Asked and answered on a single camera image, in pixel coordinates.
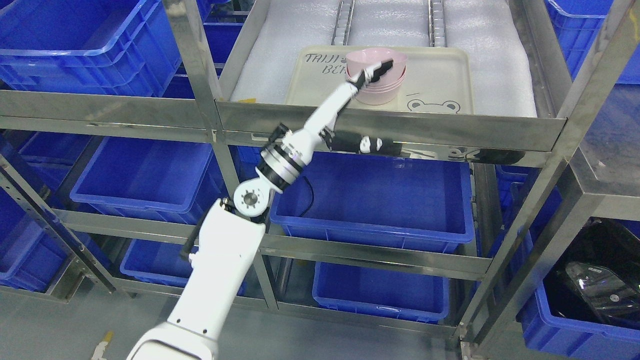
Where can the blue crate middle left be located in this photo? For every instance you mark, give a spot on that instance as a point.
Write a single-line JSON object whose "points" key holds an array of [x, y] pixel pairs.
{"points": [[158, 180]]}

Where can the blue crate bottom middle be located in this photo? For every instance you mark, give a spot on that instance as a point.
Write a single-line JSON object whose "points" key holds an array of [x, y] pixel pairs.
{"points": [[382, 293]]}

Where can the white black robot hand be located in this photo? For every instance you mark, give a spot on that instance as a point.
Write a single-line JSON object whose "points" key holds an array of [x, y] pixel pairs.
{"points": [[319, 128]]}

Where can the blue crate right bottom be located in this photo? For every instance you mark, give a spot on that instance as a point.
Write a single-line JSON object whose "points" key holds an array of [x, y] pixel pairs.
{"points": [[587, 306]]}

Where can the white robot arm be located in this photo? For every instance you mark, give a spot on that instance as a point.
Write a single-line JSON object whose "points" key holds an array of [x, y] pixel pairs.
{"points": [[228, 243]]}

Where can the stacked pink bowls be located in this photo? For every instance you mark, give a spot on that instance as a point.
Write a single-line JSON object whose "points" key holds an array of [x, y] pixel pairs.
{"points": [[375, 95]]}

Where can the beige frog tray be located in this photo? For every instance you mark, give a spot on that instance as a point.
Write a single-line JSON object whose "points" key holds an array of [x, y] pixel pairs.
{"points": [[438, 80]]}

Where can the blue crate top left shelf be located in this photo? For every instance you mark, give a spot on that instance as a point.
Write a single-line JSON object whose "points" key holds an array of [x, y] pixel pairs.
{"points": [[100, 47]]}

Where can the stainless steel shelf rack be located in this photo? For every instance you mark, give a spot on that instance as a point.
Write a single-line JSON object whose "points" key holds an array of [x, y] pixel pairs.
{"points": [[212, 118]]}

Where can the blue crate under tray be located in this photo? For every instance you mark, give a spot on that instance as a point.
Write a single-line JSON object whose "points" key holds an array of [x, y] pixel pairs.
{"points": [[400, 203]]}

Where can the pink ikea bowl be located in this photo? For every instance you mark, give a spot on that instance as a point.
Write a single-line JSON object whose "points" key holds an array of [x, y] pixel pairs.
{"points": [[358, 60]]}

